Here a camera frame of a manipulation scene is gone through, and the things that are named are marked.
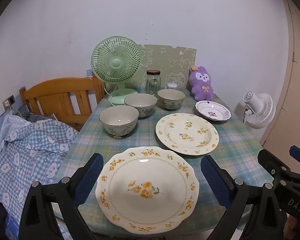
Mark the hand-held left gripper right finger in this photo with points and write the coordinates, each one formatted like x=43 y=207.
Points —
x=215 y=180

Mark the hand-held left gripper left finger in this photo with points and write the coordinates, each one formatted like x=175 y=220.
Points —
x=88 y=177

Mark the round yellow floral plate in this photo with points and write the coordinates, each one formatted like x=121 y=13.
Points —
x=187 y=130

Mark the scalloped yellow floral plate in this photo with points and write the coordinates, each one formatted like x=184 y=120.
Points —
x=145 y=205

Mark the grey floral ceramic bowl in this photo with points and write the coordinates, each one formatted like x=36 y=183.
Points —
x=171 y=96
x=118 y=116
x=140 y=102

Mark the small purple floral plate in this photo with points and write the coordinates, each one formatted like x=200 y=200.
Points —
x=212 y=110

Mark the white clip fan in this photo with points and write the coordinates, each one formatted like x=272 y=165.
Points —
x=261 y=112

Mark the blue checked printed blanket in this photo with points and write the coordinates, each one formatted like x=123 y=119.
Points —
x=27 y=150

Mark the beige door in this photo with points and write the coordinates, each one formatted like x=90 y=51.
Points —
x=297 y=80

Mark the grey striped pillow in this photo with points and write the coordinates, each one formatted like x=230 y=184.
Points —
x=27 y=115

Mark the purple plush bunny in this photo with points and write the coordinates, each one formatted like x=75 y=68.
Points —
x=202 y=90

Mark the wooden bed headboard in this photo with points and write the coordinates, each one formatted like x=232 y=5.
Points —
x=55 y=87

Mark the cotton swab container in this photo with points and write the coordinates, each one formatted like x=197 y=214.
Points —
x=171 y=86

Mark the glass jar with brown lid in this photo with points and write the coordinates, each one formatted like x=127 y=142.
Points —
x=153 y=82

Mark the green desk fan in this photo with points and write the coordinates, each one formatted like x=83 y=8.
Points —
x=116 y=63

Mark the green cartoon printed board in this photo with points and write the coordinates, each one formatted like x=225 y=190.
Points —
x=165 y=60

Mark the wall socket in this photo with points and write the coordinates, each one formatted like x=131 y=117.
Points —
x=11 y=100

